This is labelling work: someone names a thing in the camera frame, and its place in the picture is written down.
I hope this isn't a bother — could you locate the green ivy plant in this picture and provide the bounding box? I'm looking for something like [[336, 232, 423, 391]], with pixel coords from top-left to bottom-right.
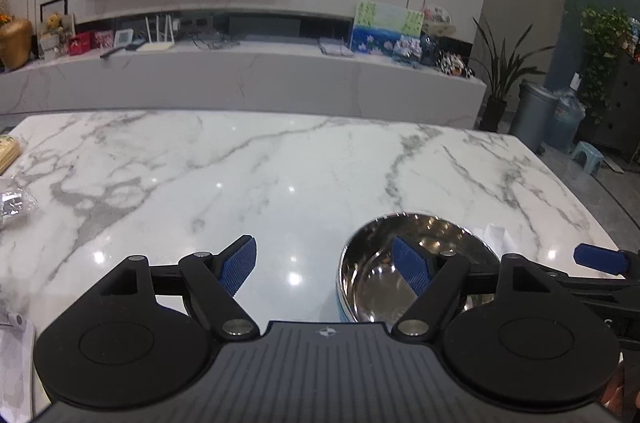
[[579, 5, 634, 125]]

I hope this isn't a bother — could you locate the blue floral gift bag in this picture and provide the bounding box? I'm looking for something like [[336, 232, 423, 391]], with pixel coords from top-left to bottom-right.
[[392, 34, 442, 67]]

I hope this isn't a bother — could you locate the gold vase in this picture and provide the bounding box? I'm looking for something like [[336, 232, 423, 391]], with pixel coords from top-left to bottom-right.
[[0, 17, 35, 72]]

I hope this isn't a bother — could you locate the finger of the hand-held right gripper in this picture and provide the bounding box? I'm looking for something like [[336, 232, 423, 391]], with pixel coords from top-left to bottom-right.
[[573, 243, 640, 279], [553, 272, 640, 305]]

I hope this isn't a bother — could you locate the dark chest of drawers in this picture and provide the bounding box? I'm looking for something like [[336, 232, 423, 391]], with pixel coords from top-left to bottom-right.
[[594, 52, 640, 165]]

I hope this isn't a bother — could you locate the small plastic stool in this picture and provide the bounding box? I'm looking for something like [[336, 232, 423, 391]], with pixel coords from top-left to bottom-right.
[[569, 142, 606, 177]]

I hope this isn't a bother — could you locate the clear plastic wrap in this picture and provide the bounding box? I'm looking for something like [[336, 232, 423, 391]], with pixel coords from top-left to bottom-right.
[[0, 187, 39, 230]]

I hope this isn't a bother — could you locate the blue water jug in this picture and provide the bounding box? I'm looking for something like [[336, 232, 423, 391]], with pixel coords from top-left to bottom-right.
[[542, 88, 586, 152]]

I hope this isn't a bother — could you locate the person's right hand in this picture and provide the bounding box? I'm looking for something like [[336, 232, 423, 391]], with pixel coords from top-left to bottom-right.
[[599, 350, 640, 420]]

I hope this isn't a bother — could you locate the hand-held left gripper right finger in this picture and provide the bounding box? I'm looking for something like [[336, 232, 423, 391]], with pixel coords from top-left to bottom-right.
[[391, 236, 558, 343]]

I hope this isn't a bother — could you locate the framed certificate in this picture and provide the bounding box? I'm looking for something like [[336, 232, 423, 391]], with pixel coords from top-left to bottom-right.
[[39, 0, 69, 35]]

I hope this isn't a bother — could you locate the patterned round fan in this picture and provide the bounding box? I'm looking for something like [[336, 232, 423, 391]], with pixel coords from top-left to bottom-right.
[[422, 5, 459, 37]]

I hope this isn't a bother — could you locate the potted long-leaf plant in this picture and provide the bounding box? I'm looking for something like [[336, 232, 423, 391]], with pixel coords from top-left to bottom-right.
[[472, 17, 542, 132]]

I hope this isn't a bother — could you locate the grey trash bin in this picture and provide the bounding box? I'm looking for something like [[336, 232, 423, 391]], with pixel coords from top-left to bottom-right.
[[508, 80, 559, 154]]

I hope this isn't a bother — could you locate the stainless steel bowl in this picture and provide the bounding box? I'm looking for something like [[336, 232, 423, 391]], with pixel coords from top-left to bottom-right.
[[337, 212, 502, 325]]

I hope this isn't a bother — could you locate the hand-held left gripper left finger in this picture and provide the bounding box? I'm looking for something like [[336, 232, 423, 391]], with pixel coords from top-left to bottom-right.
[[95, 234, 258, 341]]

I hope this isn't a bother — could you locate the white paper sheet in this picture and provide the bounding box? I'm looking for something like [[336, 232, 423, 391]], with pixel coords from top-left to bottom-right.
[[0, 312, 39, 420]]

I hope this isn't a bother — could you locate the red box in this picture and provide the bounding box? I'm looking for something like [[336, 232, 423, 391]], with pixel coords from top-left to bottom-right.
[[67, 32, 96, 56]]

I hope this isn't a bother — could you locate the white paper towel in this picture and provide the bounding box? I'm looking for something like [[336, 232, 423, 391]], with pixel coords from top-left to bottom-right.
[[486, 225, 517, 250]]

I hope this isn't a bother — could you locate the white router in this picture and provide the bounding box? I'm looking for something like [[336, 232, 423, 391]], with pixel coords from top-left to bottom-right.
[[135, 15, 176, 53]]

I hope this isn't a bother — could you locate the blue green painting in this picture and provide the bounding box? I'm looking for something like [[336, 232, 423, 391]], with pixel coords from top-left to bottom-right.
[[351, 0, 425, 54]]

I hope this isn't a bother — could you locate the black white plush toy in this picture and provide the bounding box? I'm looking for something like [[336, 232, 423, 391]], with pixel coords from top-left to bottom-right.
[[434, 50, 477, 79]]

